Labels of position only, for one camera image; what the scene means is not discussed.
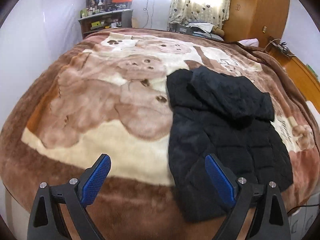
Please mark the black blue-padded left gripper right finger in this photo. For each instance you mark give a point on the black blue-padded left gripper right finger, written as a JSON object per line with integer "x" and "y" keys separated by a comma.
{"x": 270, "y": 217}

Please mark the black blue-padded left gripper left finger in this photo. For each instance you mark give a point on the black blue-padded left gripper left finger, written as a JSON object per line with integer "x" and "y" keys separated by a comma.
{"x": 46, "y": 219}

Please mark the black puffer jacket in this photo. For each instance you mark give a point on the black puffer jacket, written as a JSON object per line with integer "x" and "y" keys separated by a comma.
{"x": 229, "y": 117}

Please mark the brown cream bear blanket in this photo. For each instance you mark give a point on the brown cream bear blanket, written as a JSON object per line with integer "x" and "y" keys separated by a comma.
{"x": 109, "y": 95}

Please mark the orange wooden headboard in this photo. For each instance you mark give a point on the orange wooden headboard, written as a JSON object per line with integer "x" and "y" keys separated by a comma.
{"x": 299, "y": 73}

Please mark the white pillow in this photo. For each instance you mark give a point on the white pillow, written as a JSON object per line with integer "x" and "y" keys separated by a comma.
{"x": 252, "y": 42}

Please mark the cluttered items pile by window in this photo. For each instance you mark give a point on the cluttered items pile by window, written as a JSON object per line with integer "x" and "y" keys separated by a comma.
{"x": 198, "y": 29}

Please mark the orange wooden wardrobe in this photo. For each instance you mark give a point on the orange wooden wardrobe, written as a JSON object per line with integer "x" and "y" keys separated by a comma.
{"x": 260, "y": 19}

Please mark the dark wooden shelf unit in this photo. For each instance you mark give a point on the dark wooden shelf unit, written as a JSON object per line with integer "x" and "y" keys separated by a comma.
{"x": 105, "y": 20}

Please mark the cardboard box on floor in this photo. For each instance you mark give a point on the cardboard box on floor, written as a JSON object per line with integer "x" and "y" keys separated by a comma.
{"x": 135, "y": 23}

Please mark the heart-patterned cream curtain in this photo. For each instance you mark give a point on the heart-patterned cream curtain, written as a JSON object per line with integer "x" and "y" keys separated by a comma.
{"x": 215, "y": 12}

